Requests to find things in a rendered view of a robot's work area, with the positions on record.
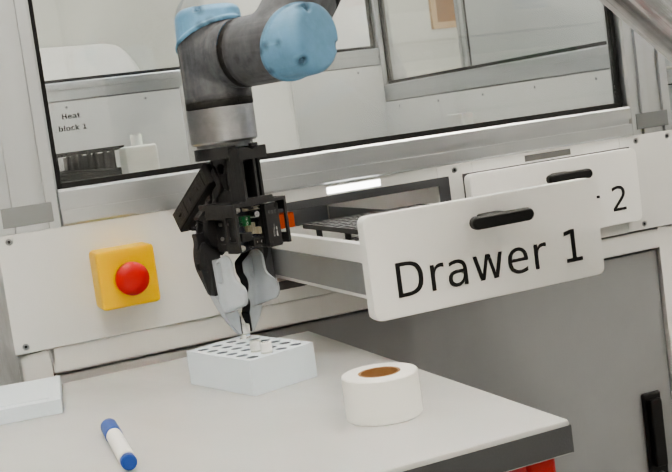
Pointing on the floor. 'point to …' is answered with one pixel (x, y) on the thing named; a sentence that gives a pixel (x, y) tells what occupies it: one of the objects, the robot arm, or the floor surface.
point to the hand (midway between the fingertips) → (240, 320)
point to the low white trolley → (281, 426)
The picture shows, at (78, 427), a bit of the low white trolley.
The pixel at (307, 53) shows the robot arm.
